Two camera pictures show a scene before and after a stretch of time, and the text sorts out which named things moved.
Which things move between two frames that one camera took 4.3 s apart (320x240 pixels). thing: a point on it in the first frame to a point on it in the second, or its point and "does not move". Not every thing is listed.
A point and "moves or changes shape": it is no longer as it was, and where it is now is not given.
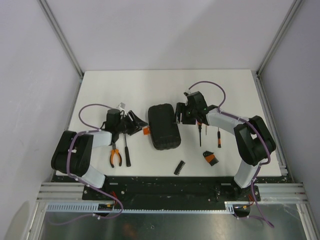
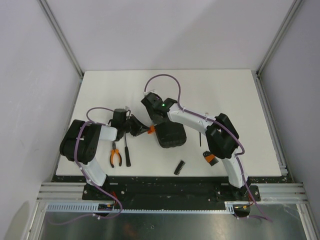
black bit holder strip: (179, 167) does not move
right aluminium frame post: (257, 74) does not move
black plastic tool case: (164, 131) moves or changes shape
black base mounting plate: (173, 190) does not move
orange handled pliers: (114, 149) does not move
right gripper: (181, 108) to (155, 120)
